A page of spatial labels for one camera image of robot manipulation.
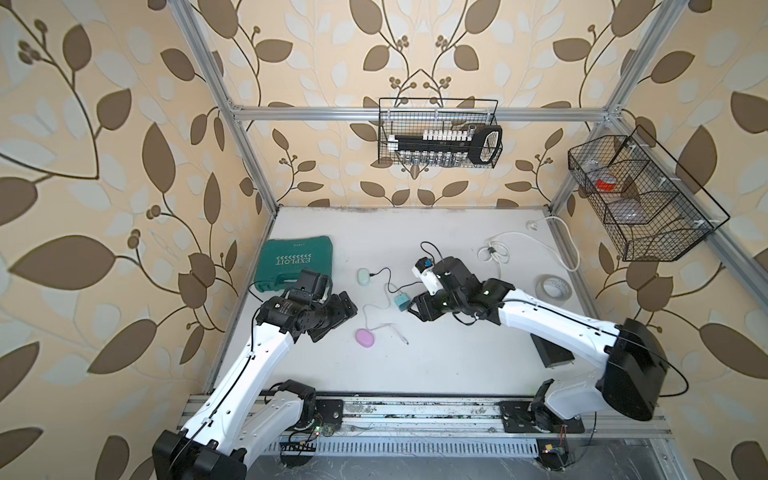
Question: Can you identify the mint green earbuds case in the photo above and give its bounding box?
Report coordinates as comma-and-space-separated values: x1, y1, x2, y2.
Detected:
356, 268, 371, 286

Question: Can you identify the black usb cable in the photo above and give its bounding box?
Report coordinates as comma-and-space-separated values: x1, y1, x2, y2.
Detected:
368, 266, 424, 296

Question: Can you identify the white usb cable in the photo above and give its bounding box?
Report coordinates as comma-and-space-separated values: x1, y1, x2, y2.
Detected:
361, 293, 410, 346

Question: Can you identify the teal usb charger adapter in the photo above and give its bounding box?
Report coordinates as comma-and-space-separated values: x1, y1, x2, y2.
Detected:
394, 293, 411, 312

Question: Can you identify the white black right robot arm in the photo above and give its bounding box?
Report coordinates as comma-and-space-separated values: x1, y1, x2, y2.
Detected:
408, 256, 674, 433

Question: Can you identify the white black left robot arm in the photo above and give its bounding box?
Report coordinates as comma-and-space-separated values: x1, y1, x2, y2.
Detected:
152, 270, 358, 479

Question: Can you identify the purple earbuds case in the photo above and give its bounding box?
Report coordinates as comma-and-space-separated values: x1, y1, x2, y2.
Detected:
355, 328, 375, 348

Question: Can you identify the green plastic tool case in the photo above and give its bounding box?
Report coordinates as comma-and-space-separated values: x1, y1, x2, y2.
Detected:
253, 236, 333, 292

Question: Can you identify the white tape roll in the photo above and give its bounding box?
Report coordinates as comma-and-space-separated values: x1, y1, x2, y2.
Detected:
535, 275, 573, 305

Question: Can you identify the black block on table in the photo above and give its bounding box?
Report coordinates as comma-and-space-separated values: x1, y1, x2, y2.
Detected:
531, 334, 575, 368

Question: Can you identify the black white socket set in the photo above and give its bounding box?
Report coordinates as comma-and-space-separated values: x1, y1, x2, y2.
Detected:
384, 125, 503, 168

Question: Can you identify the red object in basket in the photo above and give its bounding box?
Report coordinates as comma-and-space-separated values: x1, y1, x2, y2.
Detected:
595, 173, 618, 192

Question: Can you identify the white power strip cord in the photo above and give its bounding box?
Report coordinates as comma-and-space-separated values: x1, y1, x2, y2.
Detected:
477, 215, 582, 273

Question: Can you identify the aluminium frame rail front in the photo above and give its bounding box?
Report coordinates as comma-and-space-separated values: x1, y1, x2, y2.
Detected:
173, 392, 676, 460

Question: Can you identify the black wire basket back wall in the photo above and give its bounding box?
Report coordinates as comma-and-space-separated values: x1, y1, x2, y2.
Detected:
376, 96, 503, 169

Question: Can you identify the black wire basket wall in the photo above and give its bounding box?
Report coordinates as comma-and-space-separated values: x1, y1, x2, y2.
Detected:
376, 96, 503, 169
567, 125, 731, 262

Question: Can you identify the black wire basket right wall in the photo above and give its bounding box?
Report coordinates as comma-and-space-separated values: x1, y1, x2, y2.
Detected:
567, 125, 731, 262

